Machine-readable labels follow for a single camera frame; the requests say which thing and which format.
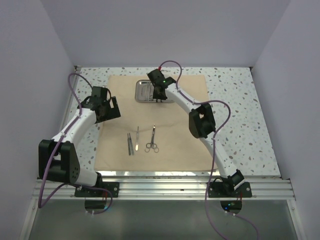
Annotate steel scalpel handle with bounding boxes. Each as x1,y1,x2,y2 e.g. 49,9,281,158
135,126,140,152
127,133,131,156
128,133,135,156

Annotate beige surgical drape cloth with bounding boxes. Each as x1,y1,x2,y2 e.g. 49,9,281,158
94,75,212,172

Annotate small steel scissors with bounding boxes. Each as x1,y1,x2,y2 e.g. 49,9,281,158
145,124,158,151

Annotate steel forceps with ring handles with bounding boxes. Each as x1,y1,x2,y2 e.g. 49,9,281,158
144,127,160,153

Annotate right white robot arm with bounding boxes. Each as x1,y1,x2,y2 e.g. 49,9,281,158
147,69,245,197

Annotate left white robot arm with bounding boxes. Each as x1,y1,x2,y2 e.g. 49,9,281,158
38,86,121,197

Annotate instruments pile in tray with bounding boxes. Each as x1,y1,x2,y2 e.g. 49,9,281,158
140,84,154,102

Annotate steel instrument tray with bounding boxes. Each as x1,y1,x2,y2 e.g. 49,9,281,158
134,79,174,104

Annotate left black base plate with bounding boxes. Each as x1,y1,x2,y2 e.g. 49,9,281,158
74,181,120,198

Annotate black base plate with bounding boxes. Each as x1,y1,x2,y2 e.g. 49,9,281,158
74,181,120,198
208,181,253,198

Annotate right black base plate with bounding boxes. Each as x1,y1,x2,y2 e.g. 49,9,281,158
208,181,253,198

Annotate aluminium frame rail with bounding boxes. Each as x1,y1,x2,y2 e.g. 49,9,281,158
32,176,297,201

